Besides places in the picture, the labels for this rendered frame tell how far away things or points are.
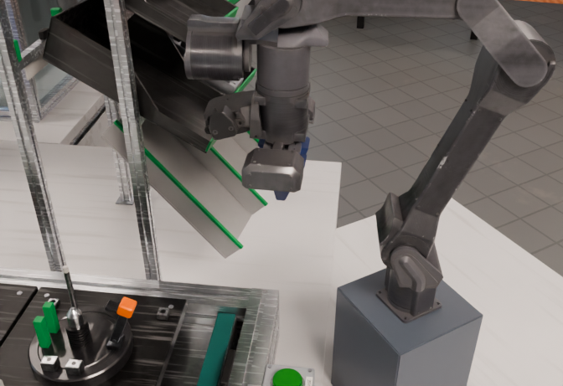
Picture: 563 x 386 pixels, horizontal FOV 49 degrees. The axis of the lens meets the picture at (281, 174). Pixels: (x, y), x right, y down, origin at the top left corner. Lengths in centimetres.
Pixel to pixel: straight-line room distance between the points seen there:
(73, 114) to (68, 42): 91
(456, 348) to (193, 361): 38
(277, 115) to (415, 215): 21
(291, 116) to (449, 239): 72
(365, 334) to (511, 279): 48
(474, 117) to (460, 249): 64
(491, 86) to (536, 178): 265
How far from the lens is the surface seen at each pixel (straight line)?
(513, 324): 118
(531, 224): 297
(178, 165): 107
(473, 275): 125
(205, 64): 66
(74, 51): 96
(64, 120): 183
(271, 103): 67
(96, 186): 150
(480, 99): 69
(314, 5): 63
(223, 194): 110
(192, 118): 98
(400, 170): 319
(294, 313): 112
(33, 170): 104
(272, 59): 65
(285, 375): 88
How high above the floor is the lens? 165
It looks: 32 degrees down
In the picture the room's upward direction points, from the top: straight up
